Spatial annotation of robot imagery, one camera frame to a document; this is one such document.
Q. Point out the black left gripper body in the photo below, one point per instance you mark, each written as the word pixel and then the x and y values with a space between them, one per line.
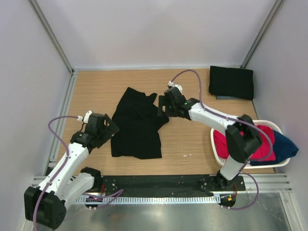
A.
pixel 103 137

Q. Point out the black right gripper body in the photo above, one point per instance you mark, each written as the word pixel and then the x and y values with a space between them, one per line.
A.
pixel 173 113

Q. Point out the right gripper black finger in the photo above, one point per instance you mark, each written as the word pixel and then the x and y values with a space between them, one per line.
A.
pixel 160 105
pixel 166 104

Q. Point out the black t shirt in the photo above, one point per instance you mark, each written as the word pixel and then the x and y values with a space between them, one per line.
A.
pixel 231 82
pixel 137 119

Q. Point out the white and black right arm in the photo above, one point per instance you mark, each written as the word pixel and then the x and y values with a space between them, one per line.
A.
pixel 241 134

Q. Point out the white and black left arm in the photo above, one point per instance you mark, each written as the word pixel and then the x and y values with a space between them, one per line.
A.
pixel 47 203

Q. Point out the folded grey t shirt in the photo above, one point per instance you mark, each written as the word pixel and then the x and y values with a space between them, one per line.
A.
pixel 225 98

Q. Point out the folded black t shirt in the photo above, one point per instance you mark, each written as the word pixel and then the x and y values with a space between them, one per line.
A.
pixel 231 82

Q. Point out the red t shirt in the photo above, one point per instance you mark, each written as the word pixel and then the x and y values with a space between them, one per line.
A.
pixel 222 150

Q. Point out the white laundry basket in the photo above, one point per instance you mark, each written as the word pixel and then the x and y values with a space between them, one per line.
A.
pixel 273 126

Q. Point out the navy blue t shirt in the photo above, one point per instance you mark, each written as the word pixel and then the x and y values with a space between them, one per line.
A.
pixel 283 148

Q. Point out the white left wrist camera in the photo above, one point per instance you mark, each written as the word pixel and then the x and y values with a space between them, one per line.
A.
pixel 85 118

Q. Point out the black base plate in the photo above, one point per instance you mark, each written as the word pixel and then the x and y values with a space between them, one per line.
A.
pixel 209 182

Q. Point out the white slotted cable duct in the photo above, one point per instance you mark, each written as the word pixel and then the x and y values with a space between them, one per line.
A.
pixel 149 201

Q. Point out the right aluminium frame post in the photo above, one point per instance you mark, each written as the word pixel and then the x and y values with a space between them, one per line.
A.
pixel 274 10

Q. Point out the aluminium frame post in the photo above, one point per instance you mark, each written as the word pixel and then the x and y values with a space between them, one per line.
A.
pixel 274 10
pixel 50 33

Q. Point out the left aluminium frame post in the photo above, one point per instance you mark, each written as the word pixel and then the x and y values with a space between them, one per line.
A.
pixel 50 33

